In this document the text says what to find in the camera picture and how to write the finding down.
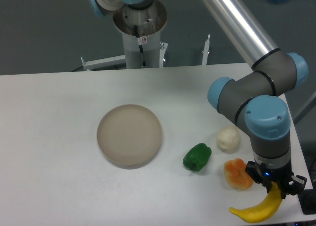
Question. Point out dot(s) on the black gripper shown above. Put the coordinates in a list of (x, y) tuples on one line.
[(265, 171)]

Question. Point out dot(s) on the yellow banana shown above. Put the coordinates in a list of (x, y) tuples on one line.
[(264, 210)]

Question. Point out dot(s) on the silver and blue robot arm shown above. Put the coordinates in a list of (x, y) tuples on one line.
[(252, 103)]

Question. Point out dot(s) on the black device at table edge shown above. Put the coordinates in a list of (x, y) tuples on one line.
[(307, 197)]

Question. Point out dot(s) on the white garlic bulb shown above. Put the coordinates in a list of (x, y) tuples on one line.
[(227, 139)]

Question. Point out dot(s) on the green bell pepper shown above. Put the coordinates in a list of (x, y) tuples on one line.
[(197, 157)]

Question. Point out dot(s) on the beige round plate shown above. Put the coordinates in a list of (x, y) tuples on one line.
[(129, 135)]

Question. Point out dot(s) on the white metal frame post right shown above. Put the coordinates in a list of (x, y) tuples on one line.
[(206, 51)]

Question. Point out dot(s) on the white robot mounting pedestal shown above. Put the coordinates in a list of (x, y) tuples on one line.
[(141, 31)]

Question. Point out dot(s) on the white metal frame bracket left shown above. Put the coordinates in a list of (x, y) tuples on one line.
[(103, 63)]

